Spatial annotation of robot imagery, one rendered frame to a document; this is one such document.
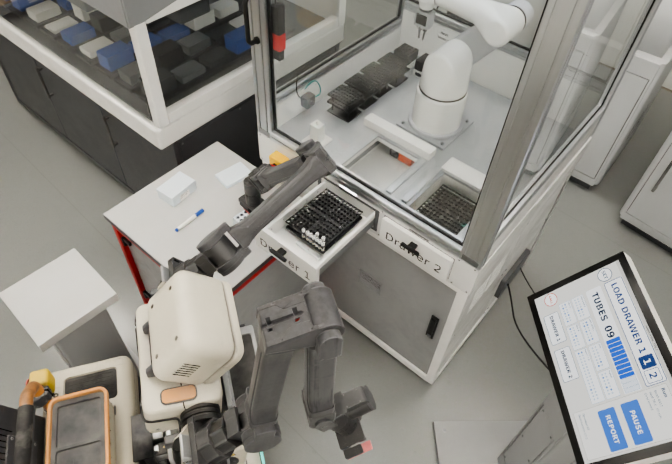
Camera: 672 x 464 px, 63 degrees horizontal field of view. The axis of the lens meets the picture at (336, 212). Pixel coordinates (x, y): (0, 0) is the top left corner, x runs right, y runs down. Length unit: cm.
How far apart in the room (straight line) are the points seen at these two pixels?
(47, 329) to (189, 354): 95
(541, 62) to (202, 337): 94
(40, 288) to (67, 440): 65
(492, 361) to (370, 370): 59
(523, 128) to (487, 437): 152
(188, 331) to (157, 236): 103
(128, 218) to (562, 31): 164
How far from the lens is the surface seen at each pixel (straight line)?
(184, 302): 119
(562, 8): 128
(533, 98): 139
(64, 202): 351
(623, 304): 166
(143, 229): 218
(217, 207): 220
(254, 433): 116
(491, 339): 284
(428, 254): 189
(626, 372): 160
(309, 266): 179
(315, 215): 196
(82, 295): 207
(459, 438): 255
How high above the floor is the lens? 237
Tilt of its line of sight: 48 degrees down
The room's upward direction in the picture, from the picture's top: 4 degrees clockwise
